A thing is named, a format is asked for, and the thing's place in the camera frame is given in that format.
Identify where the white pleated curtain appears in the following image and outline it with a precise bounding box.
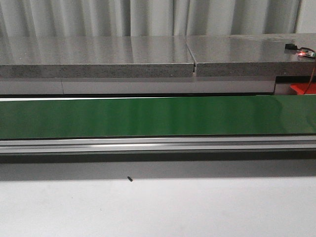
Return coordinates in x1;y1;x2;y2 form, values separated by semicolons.
0;0;316;37

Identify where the green conveyor belt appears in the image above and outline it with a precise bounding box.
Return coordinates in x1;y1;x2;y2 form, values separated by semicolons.
0;95;316;154

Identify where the red plastic tray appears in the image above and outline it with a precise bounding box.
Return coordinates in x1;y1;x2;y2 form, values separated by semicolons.
290;82;316;95

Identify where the grey stone countertop right slab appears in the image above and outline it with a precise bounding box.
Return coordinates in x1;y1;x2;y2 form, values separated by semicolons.
186;34;316;77

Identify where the grey stone countertop left slab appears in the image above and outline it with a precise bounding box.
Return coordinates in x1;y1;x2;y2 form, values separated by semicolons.
0;36;195;78

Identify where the red black sensor wire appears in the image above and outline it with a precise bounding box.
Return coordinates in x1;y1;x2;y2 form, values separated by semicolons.
302;45;316;95

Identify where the small sensor circuit board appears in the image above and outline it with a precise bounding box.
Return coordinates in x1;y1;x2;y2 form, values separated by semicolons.
284;43;316;59

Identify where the grey stone countertop slab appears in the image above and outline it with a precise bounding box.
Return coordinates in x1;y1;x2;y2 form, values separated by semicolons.
0;36;195;78
186;34;316;77

